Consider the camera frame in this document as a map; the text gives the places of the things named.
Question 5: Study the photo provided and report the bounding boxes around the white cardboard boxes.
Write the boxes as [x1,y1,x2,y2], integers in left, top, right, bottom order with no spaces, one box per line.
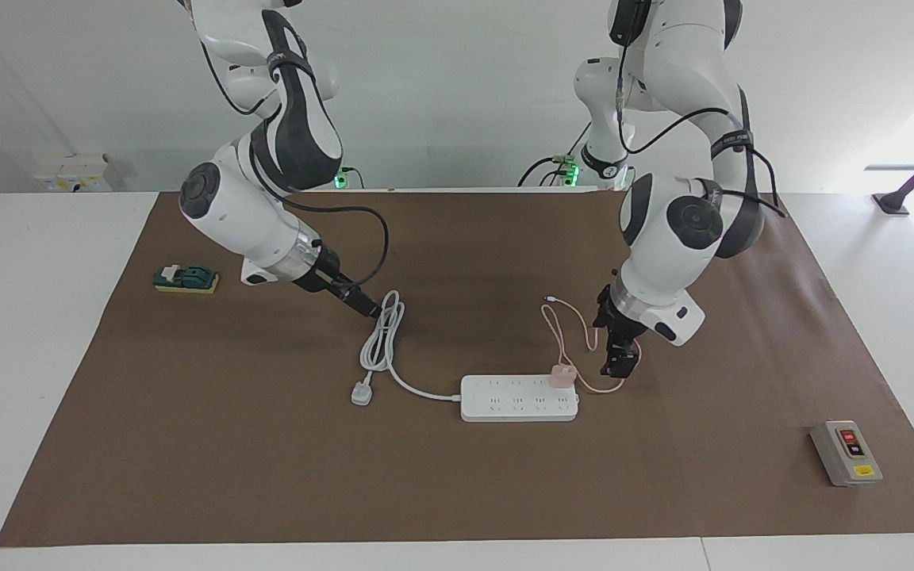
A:
[34,153,113,193]

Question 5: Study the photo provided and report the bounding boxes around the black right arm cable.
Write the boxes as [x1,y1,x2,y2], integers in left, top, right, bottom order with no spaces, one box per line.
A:
[199,40,391,291]

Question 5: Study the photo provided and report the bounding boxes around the white power strip cable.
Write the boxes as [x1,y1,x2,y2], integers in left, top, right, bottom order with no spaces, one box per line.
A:
[350,289,464,408]

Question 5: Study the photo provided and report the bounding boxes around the white power strip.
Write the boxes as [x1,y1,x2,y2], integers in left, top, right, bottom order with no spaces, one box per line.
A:
[459,374,580,423]

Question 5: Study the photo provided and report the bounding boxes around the brown table mat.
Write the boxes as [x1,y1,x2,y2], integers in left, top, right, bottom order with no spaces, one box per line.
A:
[0,189,914,548]

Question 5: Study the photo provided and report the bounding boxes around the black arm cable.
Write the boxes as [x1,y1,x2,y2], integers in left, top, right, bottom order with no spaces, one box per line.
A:
[199,40,391,291]
[614,0,788,220]

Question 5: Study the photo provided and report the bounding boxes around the grey on-off switch box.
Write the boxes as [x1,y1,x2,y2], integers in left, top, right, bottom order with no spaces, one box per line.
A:
[809,419,884,487]

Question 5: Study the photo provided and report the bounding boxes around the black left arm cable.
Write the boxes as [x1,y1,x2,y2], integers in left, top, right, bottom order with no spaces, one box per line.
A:
[614,0,788,220]

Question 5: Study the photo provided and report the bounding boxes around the pink charging cable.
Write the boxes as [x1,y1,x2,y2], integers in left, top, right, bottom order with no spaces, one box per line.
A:
[542,296,642,396]

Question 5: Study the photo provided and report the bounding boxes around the green knife switch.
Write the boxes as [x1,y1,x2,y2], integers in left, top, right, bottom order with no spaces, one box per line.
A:
[152,264,220,295]

